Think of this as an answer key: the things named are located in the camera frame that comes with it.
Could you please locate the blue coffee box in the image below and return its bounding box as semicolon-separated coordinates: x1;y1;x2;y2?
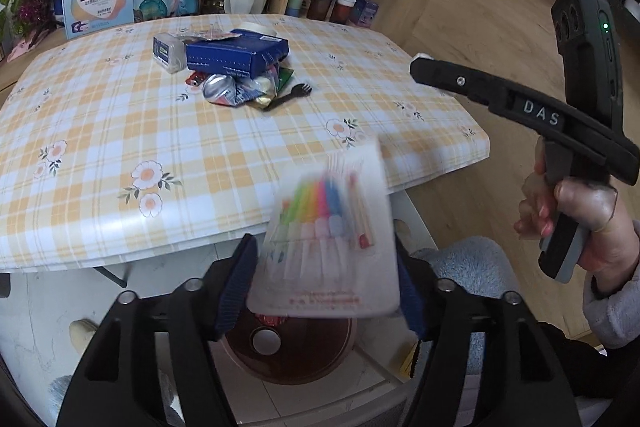
186;29;290;79

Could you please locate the dark red trash bin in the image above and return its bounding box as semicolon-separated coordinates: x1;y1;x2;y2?
222;309;357;386

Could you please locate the right hand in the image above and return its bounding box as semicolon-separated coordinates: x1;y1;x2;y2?
514;139;639;295

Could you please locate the grey right sleeve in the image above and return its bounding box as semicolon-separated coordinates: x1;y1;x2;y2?
581;221;640;350

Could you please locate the blue fleece leg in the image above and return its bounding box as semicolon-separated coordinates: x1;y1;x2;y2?
408;236;520;377

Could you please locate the small blue box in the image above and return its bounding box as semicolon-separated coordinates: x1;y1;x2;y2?
349;0;378;28

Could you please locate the red paper cup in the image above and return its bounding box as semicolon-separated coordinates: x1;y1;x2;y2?
330;0;357;25

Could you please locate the black plastic fork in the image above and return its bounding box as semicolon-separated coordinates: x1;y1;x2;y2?
265;83;312;112

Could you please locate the dark brown cup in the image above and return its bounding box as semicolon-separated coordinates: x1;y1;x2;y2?
307;0;334;20

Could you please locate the green snack wrapper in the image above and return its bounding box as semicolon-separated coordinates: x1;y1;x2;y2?
276;66;294;94

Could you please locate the yellow plaid tablecloth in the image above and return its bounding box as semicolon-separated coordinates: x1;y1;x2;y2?
1;15;490;272

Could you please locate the crushed blue can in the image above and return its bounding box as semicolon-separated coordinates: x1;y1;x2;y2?
233;74;279;108

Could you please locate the masking tape roll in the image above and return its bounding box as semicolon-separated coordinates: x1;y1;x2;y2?
238;22;278;37

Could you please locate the crushed silver can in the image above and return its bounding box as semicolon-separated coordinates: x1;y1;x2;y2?
202;75;236;107

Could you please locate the foil snack wrapper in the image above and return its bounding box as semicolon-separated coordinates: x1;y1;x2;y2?
184;26;240;41

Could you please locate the red lighter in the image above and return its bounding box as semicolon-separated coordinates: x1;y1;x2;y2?
186;72;205;86

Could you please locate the small clear plastic box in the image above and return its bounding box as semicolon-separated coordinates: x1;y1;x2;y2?
152;32;186;74

